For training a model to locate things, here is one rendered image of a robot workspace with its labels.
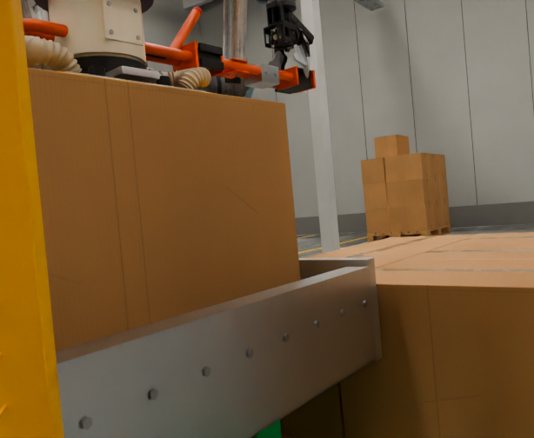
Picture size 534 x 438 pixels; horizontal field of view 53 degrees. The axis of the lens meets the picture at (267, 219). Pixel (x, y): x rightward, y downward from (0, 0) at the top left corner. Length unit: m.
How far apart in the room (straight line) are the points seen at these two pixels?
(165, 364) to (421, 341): 0.65
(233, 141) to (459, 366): 0.64
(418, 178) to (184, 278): 7.68
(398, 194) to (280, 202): 7.54
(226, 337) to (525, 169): 10.23
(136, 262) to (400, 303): 0.59
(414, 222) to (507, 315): 7.45
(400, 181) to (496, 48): 3.71
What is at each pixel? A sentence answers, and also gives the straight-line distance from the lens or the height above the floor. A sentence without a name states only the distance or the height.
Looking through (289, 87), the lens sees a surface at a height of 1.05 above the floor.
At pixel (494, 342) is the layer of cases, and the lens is 1.14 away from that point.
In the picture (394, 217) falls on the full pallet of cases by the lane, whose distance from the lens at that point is 8.64.
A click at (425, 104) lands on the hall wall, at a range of 11.38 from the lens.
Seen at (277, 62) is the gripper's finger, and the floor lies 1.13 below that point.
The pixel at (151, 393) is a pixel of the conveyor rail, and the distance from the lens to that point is 0.67.
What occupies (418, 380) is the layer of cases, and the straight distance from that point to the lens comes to 1.22.
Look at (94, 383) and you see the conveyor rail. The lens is 0.62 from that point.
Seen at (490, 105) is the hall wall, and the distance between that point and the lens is 11.04.
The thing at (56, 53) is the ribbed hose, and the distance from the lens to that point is 0.93.
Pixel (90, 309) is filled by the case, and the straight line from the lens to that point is 0.81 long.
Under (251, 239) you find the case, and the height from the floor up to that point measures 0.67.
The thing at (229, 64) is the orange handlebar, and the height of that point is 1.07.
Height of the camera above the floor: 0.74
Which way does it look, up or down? 1 degrees down
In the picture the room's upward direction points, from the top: 5 degrees counter-clockwise
